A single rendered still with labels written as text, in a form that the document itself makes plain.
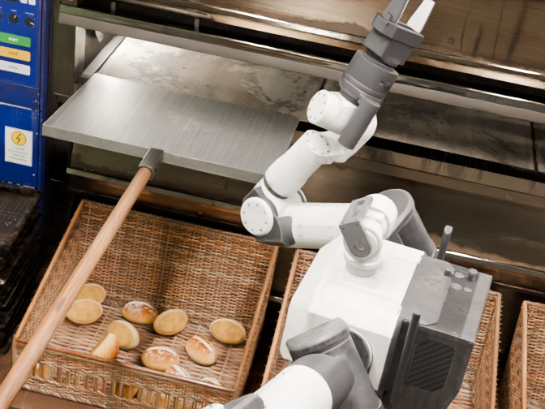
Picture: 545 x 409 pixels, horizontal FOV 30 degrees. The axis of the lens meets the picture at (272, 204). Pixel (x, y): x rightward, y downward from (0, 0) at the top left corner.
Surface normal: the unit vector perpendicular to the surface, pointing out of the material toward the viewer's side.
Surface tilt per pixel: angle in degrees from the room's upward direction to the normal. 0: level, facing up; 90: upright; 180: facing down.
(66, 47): 90
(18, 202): 0
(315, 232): 82
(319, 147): 30
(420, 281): 0
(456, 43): 70
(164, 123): 1
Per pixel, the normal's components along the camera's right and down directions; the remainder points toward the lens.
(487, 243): -0.11, 0.18
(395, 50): 0.61, 0.58
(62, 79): -0.18, 0.50
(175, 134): 0.15, -0.84
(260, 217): -0.57, 0.23
